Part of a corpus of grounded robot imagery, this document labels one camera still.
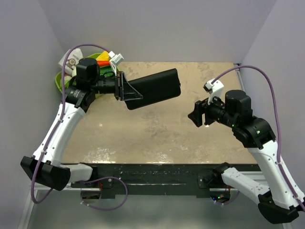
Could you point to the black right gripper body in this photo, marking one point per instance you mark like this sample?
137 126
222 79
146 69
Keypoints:
208 110

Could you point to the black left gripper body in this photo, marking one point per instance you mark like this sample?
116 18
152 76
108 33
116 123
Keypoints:
117 85

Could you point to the black zip tool case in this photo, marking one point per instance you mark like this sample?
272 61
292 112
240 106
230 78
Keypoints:
155 88

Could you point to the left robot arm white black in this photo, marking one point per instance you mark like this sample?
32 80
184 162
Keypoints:
44 166

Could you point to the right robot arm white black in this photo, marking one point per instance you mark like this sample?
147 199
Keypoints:
275 201

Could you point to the green plastic tray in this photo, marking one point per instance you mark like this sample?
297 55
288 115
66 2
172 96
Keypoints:
105 72

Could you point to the orange toy carrot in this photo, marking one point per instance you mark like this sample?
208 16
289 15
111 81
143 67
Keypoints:
103 63

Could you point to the yellow toy pepper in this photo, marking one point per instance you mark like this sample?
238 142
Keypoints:
104 56

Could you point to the white paper bag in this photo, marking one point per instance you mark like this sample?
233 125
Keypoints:
73 60

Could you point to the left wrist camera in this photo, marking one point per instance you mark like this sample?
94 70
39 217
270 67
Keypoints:
115 60

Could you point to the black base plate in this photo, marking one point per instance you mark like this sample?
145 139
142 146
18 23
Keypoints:
155 179

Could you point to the aluminium frame rail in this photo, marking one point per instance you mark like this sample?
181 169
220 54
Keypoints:
26 214

